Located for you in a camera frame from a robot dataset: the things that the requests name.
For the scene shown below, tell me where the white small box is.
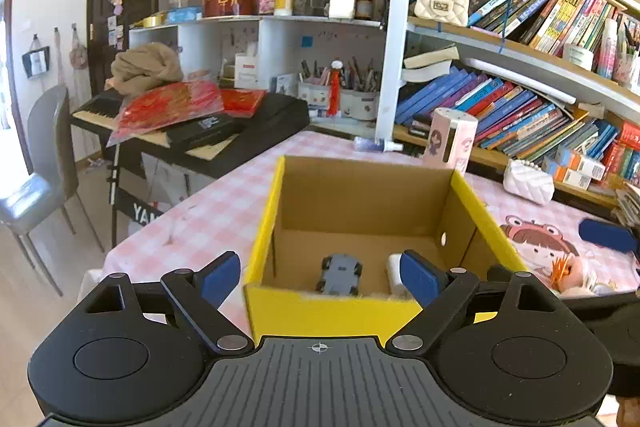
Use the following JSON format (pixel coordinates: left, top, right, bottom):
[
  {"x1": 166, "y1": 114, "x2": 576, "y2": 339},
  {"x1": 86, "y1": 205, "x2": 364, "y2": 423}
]
[{"x1": 386, "y1": 254, "x2": 412, "y2": 300}]

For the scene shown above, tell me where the pink plush pig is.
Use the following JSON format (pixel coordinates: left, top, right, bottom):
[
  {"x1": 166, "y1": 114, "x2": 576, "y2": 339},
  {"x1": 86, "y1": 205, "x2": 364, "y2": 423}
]
[{"x1": 550, "y1": 255, "x2": 601, "y2": 299}]

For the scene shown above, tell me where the grey toy car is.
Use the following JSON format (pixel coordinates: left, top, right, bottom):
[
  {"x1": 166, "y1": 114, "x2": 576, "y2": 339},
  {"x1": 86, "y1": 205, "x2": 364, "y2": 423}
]
[{"x1": 316, "y1": 254, "x2": 362, "y2": 297}]

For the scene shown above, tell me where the stack of magazines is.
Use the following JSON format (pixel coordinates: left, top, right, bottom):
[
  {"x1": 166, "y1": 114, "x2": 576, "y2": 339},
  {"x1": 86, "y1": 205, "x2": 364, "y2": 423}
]
[{"x1": 613, "y1": 183, "x2": 640, "y2": 228}]

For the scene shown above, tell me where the pink cartoon table mat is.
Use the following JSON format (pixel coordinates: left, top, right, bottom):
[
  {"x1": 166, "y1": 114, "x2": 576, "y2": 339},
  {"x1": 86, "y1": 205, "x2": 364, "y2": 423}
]
[{"x1": 104, "y1": 131, "x2": 639, "y2": 332}]

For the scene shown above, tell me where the orange white book box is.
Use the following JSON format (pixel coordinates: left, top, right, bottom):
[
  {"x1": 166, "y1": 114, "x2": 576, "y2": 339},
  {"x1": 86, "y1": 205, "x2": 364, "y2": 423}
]
[{"x1": 542, "y1": 147, "x2": 605, "y2": 190}]

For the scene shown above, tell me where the yellow cardboard box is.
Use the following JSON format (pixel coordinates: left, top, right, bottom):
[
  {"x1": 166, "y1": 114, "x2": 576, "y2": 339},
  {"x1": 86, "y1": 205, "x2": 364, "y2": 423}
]
[{"x1": 244, "y1": 156, "x2": 525, "y2": 341}]

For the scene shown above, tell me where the white quilted pouch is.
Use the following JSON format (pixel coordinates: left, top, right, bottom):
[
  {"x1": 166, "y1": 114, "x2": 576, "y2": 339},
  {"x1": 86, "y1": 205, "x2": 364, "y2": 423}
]
[{"x1": 502, "y1": 159, "x2": 555, "y2": 206}]

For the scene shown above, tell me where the black electronic keyboard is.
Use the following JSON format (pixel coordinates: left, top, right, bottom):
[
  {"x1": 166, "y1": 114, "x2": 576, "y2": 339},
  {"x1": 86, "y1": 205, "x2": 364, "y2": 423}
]
[{"x1": 72, "y1": 90, "x2": 309, "y2": 179}]

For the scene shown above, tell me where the pink cylindrical container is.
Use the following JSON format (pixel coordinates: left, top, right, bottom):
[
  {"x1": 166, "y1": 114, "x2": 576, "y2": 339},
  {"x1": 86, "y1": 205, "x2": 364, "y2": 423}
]
[{"x1": 423, "y1": 107, "x2": 478, "y2": 174}]

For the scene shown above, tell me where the grey chair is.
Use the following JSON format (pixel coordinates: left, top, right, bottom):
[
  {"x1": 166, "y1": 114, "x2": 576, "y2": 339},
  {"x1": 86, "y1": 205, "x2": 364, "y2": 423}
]
[{"x1": 1, "y1": 86, "x2": 80, "y2": 295}]

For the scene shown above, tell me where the red paper packet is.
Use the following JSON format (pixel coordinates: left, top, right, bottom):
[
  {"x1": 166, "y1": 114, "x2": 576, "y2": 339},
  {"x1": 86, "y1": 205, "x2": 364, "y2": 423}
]
[{"x1": 107, "y1": 80, "x2": 266, "y2": 146}]

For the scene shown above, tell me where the white pen holder cup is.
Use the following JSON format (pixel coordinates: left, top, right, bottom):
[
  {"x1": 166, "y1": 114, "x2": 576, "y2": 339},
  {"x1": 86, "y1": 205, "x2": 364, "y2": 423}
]
[{"x1": 340, "y1": 90, "x2": 380, "y2": 121}]

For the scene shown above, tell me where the red tassel figurine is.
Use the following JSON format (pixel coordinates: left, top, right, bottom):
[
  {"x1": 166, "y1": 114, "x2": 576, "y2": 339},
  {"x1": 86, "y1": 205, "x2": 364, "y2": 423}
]
[{"x1": 328, "y1": 60, "x2": 343, "y2": 117}]

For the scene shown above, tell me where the beige folded cloth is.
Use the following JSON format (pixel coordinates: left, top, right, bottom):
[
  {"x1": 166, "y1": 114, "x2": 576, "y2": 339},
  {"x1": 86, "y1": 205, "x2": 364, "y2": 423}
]
[{"x1": 105, "y1": 42, "x2": 184, "y2": 96}]

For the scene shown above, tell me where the wooden bookshelf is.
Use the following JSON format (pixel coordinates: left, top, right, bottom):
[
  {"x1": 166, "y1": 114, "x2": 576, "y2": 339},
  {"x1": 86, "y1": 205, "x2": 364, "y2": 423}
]
[{"x1": 374, "y1": 0, "x2": 640, "y2": 208}]

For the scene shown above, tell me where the white shelf unit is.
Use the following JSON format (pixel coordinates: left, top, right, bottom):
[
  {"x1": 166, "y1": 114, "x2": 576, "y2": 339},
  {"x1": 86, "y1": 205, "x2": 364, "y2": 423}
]
[{"x1": 129, "y1": 15, "x2": 385, "y2": 138}]

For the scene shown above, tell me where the white pearl handbag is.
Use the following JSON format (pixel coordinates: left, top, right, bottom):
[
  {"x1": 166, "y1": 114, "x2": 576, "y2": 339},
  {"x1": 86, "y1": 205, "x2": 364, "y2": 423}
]
[{"x1": 414, "y1": 0, "x2": 470, "y2": 27}]

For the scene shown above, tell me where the brown glass bottle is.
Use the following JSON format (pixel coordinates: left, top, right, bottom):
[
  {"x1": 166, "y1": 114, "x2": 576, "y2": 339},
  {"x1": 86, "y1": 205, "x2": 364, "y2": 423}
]
[{"x1": 355, "y1": 0, "x2": 373, "y2": 20}]

